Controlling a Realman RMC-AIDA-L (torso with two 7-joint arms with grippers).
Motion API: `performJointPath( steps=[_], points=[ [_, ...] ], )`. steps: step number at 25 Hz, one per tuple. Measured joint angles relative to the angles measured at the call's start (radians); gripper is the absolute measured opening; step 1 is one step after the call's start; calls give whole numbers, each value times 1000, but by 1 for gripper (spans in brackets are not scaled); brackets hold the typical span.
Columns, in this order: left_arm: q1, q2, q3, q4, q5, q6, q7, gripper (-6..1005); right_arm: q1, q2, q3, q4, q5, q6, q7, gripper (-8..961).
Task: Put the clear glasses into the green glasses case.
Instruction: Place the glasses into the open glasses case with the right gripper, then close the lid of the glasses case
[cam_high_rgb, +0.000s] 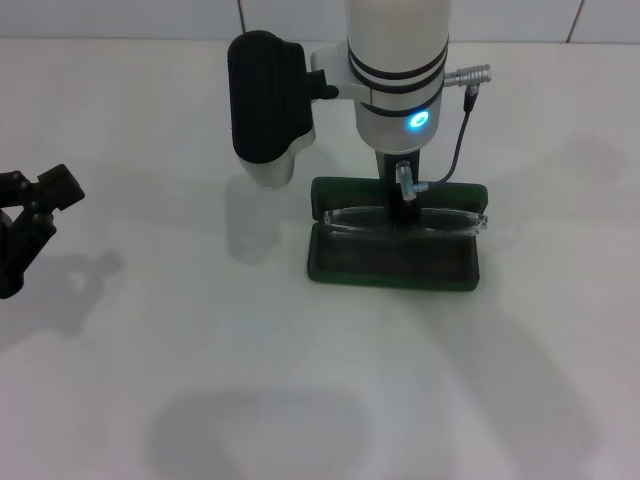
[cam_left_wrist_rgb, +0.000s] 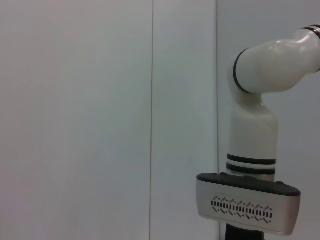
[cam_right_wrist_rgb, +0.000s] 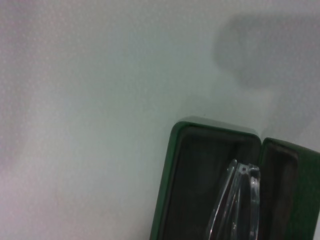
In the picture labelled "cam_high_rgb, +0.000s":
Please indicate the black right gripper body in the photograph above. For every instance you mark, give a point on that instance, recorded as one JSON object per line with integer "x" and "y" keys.
{"x": 400, "y": 210}

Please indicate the green glasses case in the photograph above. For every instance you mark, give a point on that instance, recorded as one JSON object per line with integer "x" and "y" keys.
{"x": 390, "y": 265}

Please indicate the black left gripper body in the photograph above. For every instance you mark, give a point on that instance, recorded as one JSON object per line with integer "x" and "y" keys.
{"x": 10, "y": 240}

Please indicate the clear transparent glasses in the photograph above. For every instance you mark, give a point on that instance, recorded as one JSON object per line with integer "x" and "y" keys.
{"x": 350, "y": 220}

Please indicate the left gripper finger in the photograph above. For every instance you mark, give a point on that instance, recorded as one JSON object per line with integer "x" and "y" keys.
{"x": 60, "y": 190}
{"x": 37, "y": 240}

